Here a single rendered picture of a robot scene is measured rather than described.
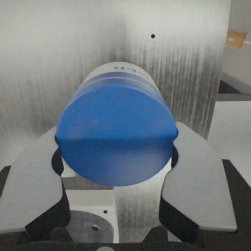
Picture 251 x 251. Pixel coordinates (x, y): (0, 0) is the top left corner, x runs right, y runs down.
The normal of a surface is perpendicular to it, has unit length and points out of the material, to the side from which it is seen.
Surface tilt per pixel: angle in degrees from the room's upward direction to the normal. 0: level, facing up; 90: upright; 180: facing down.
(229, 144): 0
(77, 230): 70
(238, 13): 0
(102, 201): 90
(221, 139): 0
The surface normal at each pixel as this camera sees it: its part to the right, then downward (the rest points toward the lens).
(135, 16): 0.00, 0.47
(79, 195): -0.04, -0.88
